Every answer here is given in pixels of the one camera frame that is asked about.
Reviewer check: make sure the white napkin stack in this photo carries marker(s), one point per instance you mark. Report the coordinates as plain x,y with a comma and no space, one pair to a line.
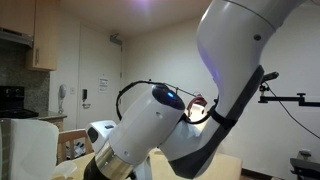
33,150

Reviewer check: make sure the wooden counter cabinet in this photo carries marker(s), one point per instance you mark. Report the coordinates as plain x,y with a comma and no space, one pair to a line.
55,124

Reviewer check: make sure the dark furniture piece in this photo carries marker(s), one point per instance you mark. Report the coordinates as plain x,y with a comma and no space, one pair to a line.
305,168

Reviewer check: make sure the black kitchen stove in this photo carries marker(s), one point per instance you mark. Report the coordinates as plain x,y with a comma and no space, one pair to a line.
11,96

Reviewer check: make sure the grey door closer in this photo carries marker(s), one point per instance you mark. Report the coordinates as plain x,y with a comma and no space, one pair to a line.
116,40

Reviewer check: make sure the black camera boom stand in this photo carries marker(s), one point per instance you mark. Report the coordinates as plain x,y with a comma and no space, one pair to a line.
286,99

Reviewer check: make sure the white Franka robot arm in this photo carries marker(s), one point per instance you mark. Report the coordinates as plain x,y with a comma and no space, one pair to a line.
240,50

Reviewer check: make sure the wooden slat back chair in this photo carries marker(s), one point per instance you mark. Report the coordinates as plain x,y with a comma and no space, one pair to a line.
71,134

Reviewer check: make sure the grey range hood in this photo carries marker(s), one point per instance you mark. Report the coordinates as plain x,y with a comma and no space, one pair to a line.
15,36

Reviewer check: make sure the black stereo camera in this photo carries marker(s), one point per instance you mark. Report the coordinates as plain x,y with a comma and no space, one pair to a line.
270,76

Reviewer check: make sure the white door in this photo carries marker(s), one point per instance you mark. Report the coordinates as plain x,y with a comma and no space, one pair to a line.
100,60

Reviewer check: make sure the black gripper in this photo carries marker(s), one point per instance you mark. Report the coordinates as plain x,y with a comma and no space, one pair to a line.
95,171

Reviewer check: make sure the wooden wall cabinet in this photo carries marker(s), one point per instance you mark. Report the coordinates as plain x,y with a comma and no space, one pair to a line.
43,33

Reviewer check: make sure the paper notice sheet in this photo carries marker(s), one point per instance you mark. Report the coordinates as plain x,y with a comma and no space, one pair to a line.
103,85

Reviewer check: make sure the floor lamp with red head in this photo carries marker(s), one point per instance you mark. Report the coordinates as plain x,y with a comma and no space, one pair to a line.
197,101

